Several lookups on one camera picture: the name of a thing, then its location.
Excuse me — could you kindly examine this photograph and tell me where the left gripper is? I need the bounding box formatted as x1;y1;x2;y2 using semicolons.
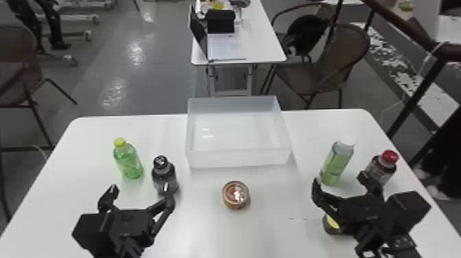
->
97;183;176;253

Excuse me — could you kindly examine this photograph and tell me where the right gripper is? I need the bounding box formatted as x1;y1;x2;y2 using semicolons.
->
311;170;396;241

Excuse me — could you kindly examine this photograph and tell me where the green bottle with white cap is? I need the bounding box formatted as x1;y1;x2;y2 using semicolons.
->
318;135;356;187

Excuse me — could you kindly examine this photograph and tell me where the yellow can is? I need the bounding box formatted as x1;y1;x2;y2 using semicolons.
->
322;213;344;235

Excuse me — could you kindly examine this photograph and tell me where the black bottle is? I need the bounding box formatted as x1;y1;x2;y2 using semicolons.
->
151;154;180;196

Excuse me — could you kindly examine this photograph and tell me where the dark bottle with red cap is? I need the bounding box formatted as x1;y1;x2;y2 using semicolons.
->
363;149;400;187

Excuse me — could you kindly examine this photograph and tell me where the green bottle with yellow cap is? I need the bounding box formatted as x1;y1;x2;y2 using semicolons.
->
113;137;145;180

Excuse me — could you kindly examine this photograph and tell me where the brown can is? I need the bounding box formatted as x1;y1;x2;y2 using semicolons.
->
221;180;251;210

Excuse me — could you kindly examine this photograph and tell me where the clear box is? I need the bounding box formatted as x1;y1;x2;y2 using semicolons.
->
185;95;293;169

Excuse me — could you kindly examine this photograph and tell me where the brown chair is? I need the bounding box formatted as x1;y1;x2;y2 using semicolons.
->
259;23;371;110
0;24;79;222
270;1;344;63

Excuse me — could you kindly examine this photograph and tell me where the white side table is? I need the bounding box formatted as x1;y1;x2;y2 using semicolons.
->
188;0;288;97

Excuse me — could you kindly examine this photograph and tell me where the black box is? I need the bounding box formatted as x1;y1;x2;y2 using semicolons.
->
204;8;237;35

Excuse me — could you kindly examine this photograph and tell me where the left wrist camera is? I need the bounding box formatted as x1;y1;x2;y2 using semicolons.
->
71;212;111;258

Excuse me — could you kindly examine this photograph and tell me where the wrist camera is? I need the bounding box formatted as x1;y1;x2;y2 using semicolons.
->
386;190;432;236
71;212;111;258

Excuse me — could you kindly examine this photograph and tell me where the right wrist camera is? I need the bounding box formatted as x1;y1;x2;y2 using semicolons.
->
386;190;432;236

